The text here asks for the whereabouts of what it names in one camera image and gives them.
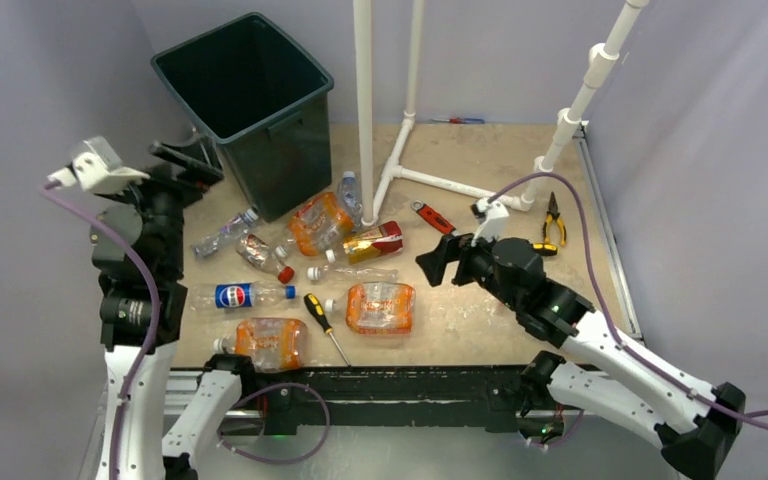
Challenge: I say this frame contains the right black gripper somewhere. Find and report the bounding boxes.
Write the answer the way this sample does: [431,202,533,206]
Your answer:
[416,224,521,312]

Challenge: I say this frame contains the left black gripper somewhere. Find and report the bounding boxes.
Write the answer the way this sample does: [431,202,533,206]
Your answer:
[105,131,223,274]

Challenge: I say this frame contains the red gold label bottle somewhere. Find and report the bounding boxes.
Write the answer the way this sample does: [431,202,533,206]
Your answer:
[325,221,404,265]

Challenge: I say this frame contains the orange label bottle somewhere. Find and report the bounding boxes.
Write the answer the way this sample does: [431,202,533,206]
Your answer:
[323,282,416,335]
[212,317,309,373]
[272,192,355,258]

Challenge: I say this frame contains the clear bottle white cap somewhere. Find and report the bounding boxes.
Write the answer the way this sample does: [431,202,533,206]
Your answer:
[306,264,398,283]

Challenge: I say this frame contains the Pepsi bottle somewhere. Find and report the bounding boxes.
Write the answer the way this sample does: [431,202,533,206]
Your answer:
[187,282,297,311]

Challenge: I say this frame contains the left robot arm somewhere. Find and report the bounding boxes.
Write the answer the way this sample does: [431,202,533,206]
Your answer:
[73,134,258,479]

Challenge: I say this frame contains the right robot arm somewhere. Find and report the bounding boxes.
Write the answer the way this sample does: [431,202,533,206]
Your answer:
[416,235,746,479]

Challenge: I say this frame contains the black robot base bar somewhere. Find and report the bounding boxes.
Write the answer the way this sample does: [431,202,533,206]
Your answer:
[232,365,576,442]

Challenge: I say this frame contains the dark green plastic bin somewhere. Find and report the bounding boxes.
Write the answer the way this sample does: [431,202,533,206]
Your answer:
[150,12,334,222]

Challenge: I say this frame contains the crushed clear bottle left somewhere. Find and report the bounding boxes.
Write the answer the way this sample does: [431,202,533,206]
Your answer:
[191,208,262,260]

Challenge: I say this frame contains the red cap clear bottle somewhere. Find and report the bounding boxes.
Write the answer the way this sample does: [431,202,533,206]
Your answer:
[235,234,295,284]

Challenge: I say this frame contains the clear small water bottle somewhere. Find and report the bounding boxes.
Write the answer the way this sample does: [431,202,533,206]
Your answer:
[337,171,363,229]

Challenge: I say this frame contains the yellow black screwdriver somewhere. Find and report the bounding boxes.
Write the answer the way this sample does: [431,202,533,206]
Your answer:
[303,293,351,366]

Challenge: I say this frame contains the yellow black pliers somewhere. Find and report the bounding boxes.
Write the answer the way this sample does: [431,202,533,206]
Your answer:
[542,192,567,247]

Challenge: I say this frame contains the small red blue screwdriver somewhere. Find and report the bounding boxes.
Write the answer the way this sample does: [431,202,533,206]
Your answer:
[428,117,486,125]

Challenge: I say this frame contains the red handle adjustable wrench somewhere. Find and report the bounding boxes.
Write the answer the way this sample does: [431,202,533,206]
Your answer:
[411,200,457,235]

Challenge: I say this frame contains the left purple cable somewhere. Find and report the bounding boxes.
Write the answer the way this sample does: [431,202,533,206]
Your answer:
[39,182,162,480]

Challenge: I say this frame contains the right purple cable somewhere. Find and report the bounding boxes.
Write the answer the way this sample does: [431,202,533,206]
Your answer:
[486,172,768,435]

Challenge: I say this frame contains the white PVC pipe frame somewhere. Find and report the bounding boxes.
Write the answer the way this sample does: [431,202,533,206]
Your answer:
[352,0,652,231]

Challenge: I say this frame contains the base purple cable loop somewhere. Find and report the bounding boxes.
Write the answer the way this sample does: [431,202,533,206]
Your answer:
[215,382,331,466]

